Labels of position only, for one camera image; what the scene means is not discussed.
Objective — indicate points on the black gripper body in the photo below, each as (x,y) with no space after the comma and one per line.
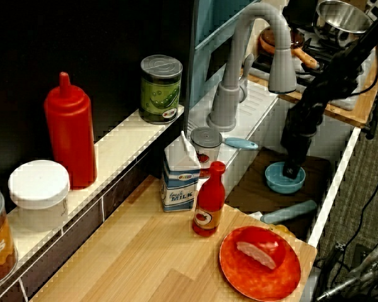
(299,132)

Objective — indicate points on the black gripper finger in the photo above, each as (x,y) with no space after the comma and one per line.
(293,168)

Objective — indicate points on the light blue bowl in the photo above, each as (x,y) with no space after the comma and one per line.
(277,182)

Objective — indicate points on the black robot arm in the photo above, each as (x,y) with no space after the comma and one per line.
(343,63)

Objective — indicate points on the white toy sink basin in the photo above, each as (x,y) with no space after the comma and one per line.
(334,195)

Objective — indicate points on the yellow toy bell pepper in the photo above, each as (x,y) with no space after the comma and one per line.
(282,229)

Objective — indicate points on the black stove grate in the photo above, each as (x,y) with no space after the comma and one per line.
(321,55)

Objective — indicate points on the grey toy faucet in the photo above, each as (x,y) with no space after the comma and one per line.
(226,94)

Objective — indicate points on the red white food slice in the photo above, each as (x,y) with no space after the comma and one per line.
(261,245)

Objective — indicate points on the red hot sauce bottle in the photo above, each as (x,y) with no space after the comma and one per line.
(209,198)

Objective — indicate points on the tomato can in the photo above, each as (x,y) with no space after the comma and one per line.
(206,141)

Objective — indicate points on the brown glass pan lid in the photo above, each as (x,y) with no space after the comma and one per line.
(297,39)

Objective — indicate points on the blue white milk carton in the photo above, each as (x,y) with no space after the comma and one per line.
(179,182)

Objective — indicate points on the red plate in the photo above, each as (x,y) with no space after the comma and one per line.
(249,280)

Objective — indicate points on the steel pot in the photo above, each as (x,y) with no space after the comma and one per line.
(343,19)

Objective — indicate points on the silver metal stand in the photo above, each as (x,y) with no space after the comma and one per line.
(362,273)

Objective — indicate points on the green pea can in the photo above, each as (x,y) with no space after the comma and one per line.
(160,94)

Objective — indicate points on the white shelf ledge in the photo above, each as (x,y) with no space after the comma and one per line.
(123,141)

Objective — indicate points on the red squeeze ketchup bottle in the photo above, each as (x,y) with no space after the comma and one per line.
(71,135)

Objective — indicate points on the white jar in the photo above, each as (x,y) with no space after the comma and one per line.
(39,188)

